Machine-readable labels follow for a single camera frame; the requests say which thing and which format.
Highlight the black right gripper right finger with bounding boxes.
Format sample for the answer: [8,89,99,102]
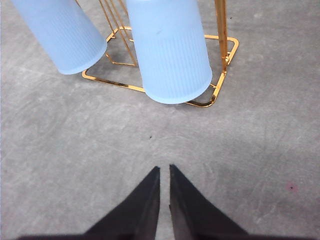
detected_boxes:
[169,164,251,240]

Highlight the blue ribbed cup with speck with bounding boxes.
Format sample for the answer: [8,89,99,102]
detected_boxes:
[126,0,213,104]

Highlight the gold wire cup rack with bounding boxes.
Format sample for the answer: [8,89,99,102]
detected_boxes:
[82,0,239,107]

